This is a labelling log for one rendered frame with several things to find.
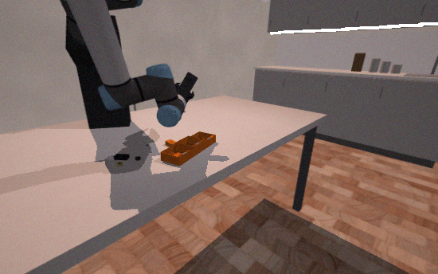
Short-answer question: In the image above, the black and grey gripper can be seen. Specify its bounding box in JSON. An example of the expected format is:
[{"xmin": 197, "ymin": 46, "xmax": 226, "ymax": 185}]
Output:
[{"xmin": 175, "ymin": 83, "xmax": 194, "ymax": 103}]

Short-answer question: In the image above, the orange rack of bins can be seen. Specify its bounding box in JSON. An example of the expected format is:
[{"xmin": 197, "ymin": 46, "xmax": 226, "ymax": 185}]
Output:
[{"xmin": 160, "ymin": 131, "xmax": 216, "ymax": 166}]

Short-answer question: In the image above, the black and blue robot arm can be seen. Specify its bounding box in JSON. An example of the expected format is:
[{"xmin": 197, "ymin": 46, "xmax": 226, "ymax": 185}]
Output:
[{"xmin": 60, "ymin": 0, "xmax": 197, "ymax": 127}]

